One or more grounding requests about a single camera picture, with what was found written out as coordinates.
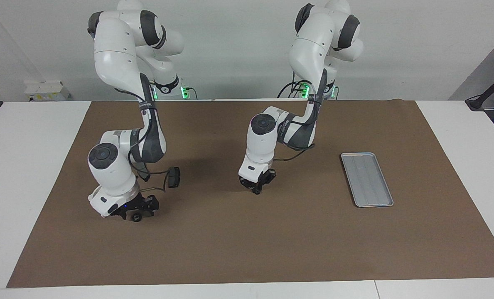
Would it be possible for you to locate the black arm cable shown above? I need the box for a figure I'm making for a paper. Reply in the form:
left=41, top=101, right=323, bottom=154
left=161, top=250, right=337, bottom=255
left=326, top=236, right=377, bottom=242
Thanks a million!
left=128, top=73, right=177, bottom=194
left=272, top=71, right=329, bottom=163

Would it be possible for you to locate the brown table mat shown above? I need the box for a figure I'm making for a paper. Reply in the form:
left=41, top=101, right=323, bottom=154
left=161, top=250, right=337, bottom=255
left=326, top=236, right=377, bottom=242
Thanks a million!
left=7, top=100, right=494, bottom=288

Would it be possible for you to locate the black stand with rod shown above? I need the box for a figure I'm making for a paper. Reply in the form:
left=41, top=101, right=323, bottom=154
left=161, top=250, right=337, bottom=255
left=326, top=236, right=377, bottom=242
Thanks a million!
left=466, top=66, right=494, bottom=110

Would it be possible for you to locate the grey metal tray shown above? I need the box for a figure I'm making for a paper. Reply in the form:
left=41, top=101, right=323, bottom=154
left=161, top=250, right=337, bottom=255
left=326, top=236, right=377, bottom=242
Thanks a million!
left=341, top=152, right=394, bottom=208

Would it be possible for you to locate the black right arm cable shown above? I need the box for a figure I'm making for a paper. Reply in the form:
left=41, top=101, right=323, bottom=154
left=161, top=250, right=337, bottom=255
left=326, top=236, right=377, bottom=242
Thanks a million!
left=128, top=73, right=177, bottom=194

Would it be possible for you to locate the black base cable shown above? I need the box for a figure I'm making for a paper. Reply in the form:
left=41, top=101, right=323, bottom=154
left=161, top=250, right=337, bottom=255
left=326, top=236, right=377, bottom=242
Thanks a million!
left=277, top=81, right=303, bottom=98

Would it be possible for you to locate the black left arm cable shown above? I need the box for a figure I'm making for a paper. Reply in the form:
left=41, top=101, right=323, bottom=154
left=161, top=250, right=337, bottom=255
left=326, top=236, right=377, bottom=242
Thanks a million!
left=272, top=71, right=329, bottom=163

